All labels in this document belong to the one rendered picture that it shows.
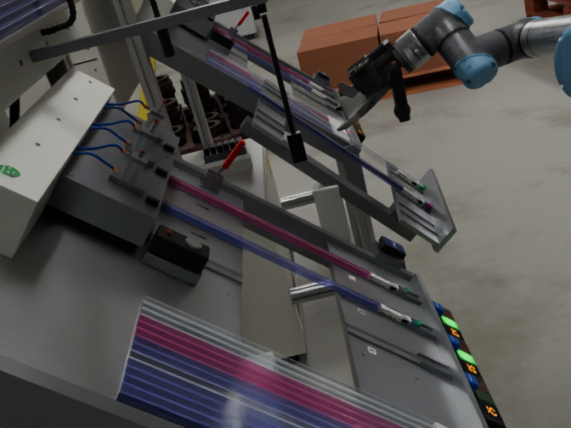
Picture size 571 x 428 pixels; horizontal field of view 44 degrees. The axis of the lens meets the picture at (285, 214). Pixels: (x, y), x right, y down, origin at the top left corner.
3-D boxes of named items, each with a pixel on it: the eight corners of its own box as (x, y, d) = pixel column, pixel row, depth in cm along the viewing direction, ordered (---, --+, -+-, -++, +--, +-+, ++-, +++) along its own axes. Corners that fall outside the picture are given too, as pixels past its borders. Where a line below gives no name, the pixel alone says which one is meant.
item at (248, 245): (415, 326, 123) (420, 319, 122) (417, 330, 121) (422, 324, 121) (147, 199, 111) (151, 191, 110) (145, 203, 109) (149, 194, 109)
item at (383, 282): (403, 293, 133) (407, 287, 132) (404, 297, 131) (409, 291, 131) (155, 174, 121) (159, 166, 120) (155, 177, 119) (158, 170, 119)
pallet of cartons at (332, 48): (462, 48, 556) (455, -8, 538) (490, 78, 474) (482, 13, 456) (305, 85, 571) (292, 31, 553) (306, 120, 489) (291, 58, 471)
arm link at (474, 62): (519, 53, 139) (489, 16, 144) (472, 71, 136) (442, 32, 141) (507, 80, 146) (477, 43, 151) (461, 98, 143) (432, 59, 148)
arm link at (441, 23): (471, 14, 140) (448, -15, 144) (426, 50, 144) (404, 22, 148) (482, 30, 147) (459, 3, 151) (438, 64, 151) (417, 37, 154)
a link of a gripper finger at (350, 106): (323, 114, 149) (349, 84, 152) (341, 134, 151) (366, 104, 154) (330, 112, 146) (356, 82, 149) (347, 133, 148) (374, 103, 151)
